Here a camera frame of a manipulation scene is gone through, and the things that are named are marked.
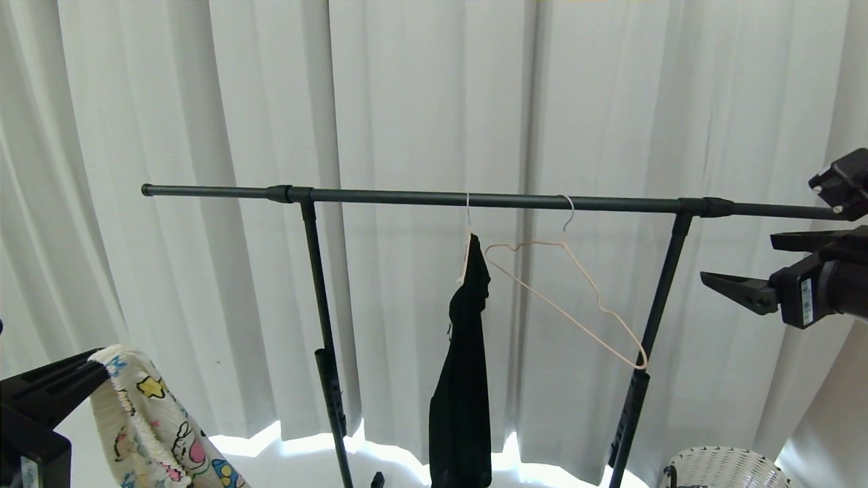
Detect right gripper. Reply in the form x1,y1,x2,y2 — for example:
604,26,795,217
699,226,868,331

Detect cream printed shorts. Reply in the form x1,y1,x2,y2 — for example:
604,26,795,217
89,344,252,488

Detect pink clothes hanger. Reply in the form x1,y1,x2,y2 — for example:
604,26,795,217
456,192,476,286
483,194,650,372

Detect white laundry basket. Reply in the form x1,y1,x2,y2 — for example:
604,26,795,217
660,445,795,488

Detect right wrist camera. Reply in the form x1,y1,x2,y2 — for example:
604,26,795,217
808,147,868,223

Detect black clothes rack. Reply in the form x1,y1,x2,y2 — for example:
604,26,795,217
140,183,856,488

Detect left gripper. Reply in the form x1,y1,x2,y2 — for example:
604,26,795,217
0,401,73,488

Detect black short-sleeved shirt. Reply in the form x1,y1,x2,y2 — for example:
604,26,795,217
428,233,494,488

